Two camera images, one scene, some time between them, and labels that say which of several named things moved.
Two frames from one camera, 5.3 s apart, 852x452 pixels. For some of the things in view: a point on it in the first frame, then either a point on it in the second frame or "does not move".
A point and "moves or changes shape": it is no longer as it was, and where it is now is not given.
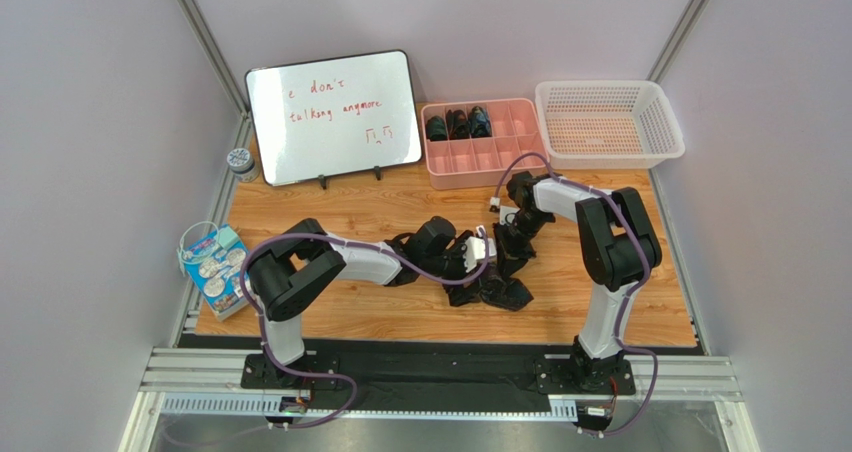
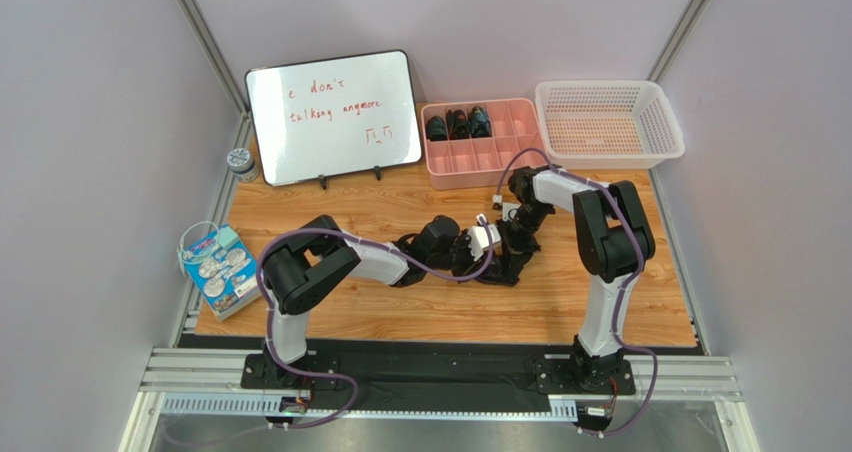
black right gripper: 509,242 does not move
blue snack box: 219,269 does not move
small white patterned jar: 242,164 does not move
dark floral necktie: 510,293 moves or changes shape
